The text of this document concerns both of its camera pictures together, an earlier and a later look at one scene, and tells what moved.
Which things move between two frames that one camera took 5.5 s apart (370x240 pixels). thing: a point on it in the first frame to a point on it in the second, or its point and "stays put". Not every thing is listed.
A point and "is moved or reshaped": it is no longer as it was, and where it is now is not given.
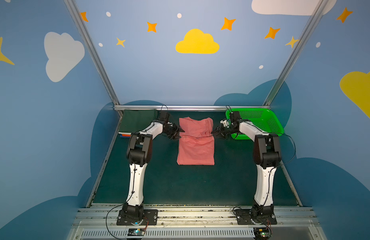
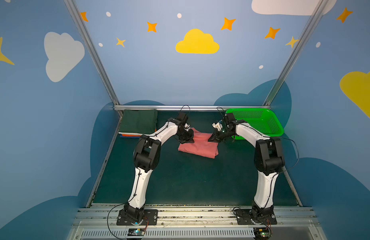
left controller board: x=136 y=232 stays put
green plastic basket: x=263 y=119 stays put
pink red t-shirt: x=196 y=145 is moved or reshaped
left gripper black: x=173 y=130 to x=186 y=137
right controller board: x=262 y=232 stays put
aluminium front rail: x=100 y=223 stays put
